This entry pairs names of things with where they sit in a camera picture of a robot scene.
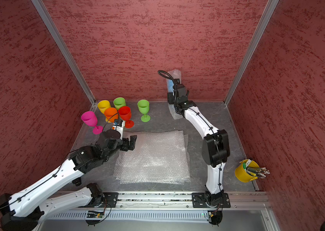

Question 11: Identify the aluminium corner post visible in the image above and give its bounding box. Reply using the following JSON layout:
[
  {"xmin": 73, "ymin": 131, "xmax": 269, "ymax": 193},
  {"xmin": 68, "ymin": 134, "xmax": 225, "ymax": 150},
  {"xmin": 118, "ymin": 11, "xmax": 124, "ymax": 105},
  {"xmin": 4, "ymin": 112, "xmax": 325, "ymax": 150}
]
[
  {"xmin": 224, "ymin": 0, "xmax": 279, "ymax": 107},
  {"xmin": 31, "ymin": 0, "xmax": 96, "ymax": 106}
]

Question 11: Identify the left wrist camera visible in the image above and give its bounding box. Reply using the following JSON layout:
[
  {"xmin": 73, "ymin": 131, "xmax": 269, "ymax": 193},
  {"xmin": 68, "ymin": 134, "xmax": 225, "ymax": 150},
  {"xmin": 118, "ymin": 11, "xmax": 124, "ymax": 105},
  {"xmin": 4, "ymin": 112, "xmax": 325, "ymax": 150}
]
[{"xmin": 112, "ymin": 119, "xmax": 125, "ymax": 139}]

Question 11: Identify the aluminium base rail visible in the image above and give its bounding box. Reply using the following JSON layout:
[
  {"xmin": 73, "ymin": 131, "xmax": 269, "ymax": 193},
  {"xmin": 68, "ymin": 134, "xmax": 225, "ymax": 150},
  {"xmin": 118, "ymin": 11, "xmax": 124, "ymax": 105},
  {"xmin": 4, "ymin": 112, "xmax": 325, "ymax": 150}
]
[{"xmin": 35, "ymin": 191, "xmax": 280, "ymax": 231}]

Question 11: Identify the blue glass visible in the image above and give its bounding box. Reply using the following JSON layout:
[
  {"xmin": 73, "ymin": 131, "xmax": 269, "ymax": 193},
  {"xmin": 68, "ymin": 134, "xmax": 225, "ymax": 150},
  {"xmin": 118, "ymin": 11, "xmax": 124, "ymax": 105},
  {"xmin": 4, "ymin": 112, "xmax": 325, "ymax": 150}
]
[{"xmin": 166, "ymin": 68, "xmax": 183, "ymax": 120}]

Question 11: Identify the red glass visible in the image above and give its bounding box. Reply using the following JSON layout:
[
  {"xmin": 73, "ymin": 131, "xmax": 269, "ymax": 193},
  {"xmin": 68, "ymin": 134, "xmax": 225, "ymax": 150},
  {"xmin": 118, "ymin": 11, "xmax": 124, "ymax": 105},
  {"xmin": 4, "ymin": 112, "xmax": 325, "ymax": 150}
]
[{"xmin": 118, "ymin": 106, "xmax": 134, "ymax": 129}]

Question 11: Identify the yellow glass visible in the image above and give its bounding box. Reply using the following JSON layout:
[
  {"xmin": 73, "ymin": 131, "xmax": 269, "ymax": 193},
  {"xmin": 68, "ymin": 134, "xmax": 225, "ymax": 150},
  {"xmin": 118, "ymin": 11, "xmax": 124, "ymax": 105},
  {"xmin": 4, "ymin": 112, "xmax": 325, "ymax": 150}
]
[{"xmin": 97, "ymin": 100, "xmax": 111, "ymax": 114}]

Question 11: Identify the orange glass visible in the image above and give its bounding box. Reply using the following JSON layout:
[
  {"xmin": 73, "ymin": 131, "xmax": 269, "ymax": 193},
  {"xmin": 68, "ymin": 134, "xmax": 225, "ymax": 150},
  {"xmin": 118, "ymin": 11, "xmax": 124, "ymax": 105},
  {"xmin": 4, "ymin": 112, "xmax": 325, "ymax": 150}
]
[{"xmin": 104, "ymin": 107, "xmax": 119, "ymax": 123}]

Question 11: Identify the right aluminium corner post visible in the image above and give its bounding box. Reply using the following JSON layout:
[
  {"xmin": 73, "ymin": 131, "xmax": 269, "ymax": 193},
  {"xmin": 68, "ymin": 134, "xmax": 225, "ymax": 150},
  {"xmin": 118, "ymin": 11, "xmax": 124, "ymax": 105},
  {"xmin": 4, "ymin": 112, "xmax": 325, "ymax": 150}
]
[{"xmin": 224, "ymin": 0, "xmax": 279, "ymax": 107}]

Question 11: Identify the bright green wine glass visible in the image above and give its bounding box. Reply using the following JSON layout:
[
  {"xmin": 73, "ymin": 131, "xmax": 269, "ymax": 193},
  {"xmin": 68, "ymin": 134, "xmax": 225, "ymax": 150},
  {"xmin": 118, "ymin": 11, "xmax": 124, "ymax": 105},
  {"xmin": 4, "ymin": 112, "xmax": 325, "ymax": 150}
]
[{"xmin": 113, "ymin": 97, "xmax": 127, "ymax": 110}]

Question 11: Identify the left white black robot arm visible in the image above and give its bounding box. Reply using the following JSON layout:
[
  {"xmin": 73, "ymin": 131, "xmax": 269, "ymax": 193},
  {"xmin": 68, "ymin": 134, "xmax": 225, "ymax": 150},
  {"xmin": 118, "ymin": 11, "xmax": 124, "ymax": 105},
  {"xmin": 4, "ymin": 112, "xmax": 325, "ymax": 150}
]
[{"xmin": 0, "ymin": 130, "xmax": 137, "ymax": 231}]

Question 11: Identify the pink glass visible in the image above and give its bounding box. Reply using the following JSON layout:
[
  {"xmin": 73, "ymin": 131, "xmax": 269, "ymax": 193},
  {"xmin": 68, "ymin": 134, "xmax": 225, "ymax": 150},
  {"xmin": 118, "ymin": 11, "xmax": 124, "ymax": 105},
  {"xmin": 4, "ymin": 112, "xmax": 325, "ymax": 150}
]
[{"xmin": 81, "ymin": 111, "xmax": 103, "ymax": 135}]

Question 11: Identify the left aluminium corner post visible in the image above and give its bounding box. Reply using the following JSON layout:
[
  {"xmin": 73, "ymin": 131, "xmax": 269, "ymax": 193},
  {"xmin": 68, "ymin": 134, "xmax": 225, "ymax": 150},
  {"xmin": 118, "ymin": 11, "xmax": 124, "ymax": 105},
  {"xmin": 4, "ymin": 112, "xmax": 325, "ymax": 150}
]
[{"xmin": 31, "ymin": 0, "xmax": 96, "ymax": 106}]

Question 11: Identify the yellow pen cup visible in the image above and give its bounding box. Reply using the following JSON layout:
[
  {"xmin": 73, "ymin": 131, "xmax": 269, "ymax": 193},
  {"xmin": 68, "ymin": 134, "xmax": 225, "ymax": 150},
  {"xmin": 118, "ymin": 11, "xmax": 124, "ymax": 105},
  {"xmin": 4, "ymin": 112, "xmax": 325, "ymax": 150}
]
[{"xmin": 235, "ymin": 159, "xmax": 260, "ymax": 183}]

